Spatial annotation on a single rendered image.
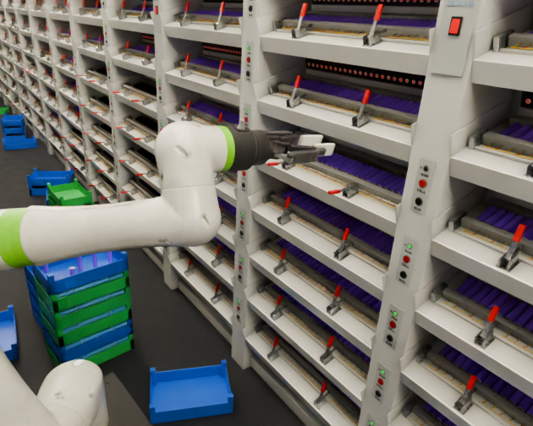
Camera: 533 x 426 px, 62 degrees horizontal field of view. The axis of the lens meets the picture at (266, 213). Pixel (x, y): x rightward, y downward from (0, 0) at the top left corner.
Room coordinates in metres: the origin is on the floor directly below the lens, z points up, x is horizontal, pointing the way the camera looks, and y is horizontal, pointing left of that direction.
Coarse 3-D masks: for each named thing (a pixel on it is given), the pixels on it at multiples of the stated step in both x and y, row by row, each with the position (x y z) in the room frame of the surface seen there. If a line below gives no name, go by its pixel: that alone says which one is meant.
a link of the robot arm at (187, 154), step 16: (176, 128) 0.79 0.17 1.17; (192, 128) 0.79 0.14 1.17; (208, 128) 0.83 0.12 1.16; (224, 128) 0.85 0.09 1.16; (160, 144) 0.78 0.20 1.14; (176, 144) 0.77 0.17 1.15; (192, 144) 0.77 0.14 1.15; (208, 144) 0.80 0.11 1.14; (224, 144) 0.82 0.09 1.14; (160, 160) 0.77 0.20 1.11; (176, 160) 0.76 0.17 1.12; (192, 160) 0.76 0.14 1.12; (208, 160) 0.79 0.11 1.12; (224, 160) 0.82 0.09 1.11; (160, 176) 0.77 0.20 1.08; (176, 176) 0.75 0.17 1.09; (192, 176) 0.75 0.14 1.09; (208, 176) 0.77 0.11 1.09
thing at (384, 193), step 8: (304, 168) 1.29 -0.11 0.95; (312, 168) 1.29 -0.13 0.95; (320, 168) 1.26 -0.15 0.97; (328, 168) 1.24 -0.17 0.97; (336, 176) 1.20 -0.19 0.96; (344, 176) 1.18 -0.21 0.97; (352, 176) 1.17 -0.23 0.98; (360, 184) 1.13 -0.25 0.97; (368, 184) 1.12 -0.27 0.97; (368, 192) 1.11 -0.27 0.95; (376, 192) 1.08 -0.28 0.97; (384, 192) 1.07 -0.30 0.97; (392, 192) 1.06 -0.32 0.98; (392, 200) 1.05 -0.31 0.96; (400, 200) 1.02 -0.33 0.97
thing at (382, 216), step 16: (288, 128) 1.53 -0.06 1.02; (304, 128) 1.51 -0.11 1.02; (352, 144) 1.33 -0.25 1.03; (272, 160) 1.40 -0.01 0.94; (400, 160) 1.19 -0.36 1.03; (272, 176) 1.38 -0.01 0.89; (288, 176) 1.30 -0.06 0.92; (304, 176) 1.26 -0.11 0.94; (320, 176) 1.25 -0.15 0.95; (320, 192) 1.19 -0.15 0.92; (352, 208) 1.09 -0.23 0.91; (368, 208) 1.05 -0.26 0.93; (384, 208) 1.04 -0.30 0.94; (384, 224) 1.00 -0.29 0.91
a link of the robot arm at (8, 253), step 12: (0, 216) 0.74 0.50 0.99; (12, 216) 0.74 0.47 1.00; (0, 228) 0.72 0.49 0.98; (12, 228) 0.72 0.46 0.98; (0, 240) 0.71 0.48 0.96; (12, 240) 0.71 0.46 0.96; (0, 252) 0.71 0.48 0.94; (12, 252) 0.71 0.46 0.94; (24, 252) 0.71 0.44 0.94; (0, 264) 0.71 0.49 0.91; (12, 264) 0.72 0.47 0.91; (24, 264) 0.72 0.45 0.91; (36, 264) 0.73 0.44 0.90
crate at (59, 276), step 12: (120, 252) 1.58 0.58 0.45; (48, 264) 1.51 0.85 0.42; (60, 264) 1.54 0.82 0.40; (72, 264) 1.55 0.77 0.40; (84, 264) 1.55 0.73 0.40; (108, 264) 1.48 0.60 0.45; (120, 264) 1.52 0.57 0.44; (36, 276) 1.44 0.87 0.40; (48, 276) 1.33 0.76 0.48; (60, 276) 1.45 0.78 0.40; (72, 276) 1.38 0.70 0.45; (84, 276) 1.41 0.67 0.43; (96, 276) 1.45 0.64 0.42; (48, 288) 1.34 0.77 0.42; (60, 288) 1.35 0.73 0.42; (72, 288) 1.38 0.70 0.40
